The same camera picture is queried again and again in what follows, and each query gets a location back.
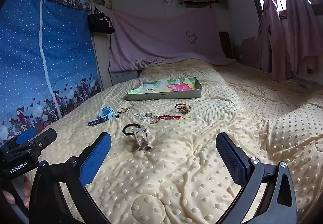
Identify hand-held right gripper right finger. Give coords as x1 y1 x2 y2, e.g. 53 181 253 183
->
215 132 298 224

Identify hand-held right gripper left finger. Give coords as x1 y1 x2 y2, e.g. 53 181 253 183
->
28 132 113 224

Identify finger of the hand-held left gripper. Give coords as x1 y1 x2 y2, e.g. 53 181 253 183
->
5 128 37 150
15 128 57 157

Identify black hair tie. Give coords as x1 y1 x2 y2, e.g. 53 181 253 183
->
122 124 140 136

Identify light blue wrist watch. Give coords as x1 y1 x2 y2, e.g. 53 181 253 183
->
88 106 116 127

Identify key rings with black charm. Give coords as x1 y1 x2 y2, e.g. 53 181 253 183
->
115 107 130 119

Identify grey hair claw clip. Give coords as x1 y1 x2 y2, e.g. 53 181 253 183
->
131 126 154 150

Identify brown hair tie with bead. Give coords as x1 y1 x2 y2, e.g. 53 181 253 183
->
175 103 191 115

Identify red strap key ring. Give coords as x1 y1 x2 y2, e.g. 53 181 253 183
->
148 115 185 124

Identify metal tray with colourful lining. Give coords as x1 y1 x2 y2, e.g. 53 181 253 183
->
127 76 202 101

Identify person's left hand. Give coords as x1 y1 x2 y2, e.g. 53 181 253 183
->
2 175 33 209

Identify yellow dotted blanket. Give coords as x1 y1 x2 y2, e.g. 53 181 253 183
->
25 59 323 224

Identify grey bedside drawer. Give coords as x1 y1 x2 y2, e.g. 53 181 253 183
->
109 69 139 86

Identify blue dotted fabric wardrobe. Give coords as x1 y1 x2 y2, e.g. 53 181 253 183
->
0 0 103 147

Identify light wooden cabinet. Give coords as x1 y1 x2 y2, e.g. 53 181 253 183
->
91 3 114 88

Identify brown wooden board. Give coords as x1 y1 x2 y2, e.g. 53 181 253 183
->
218 31 234 59

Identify black tote bag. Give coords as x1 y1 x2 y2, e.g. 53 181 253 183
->
87 7 115 35

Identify pink curtain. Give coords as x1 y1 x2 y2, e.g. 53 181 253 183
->
238 0 323 82

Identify pink hanging sheet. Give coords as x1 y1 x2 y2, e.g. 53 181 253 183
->
109 8 235 73

